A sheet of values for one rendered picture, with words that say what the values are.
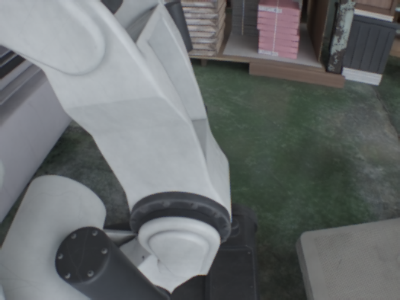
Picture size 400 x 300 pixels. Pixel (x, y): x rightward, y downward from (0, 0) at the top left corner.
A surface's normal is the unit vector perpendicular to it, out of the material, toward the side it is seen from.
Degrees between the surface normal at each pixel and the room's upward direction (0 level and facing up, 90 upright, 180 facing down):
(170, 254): 90
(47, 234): 23
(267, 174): 0
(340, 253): 0
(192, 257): 90
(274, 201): 0
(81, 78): 90
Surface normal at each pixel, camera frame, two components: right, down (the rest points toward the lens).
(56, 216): 0.42, -0.65
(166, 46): -0.03, 0.69
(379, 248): -0.02, -0.73
